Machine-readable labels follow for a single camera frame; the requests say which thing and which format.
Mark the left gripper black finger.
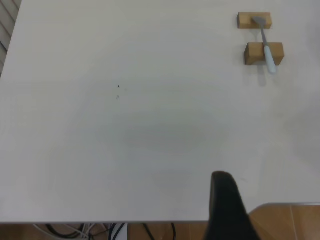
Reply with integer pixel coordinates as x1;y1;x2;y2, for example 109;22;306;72
203;171;261;240

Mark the spoon with pale blue handle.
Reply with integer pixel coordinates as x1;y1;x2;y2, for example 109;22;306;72
250;16;277;74

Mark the white power adapter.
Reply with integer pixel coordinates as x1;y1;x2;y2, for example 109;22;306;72
109;223;129;240

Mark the arched wooden block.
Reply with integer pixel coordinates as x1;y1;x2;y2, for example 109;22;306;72
243;41;286;66

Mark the flat rectangular wooden block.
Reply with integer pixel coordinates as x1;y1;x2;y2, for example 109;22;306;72
236;11;273;30

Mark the beige slatted panel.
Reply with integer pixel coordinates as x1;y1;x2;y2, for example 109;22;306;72
0;0;22;76

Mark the black cable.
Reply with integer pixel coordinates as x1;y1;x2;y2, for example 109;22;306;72
45;223;89;238
142;223;177;240

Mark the white cable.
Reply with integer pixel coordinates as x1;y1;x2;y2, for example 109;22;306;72
32;223;97;238

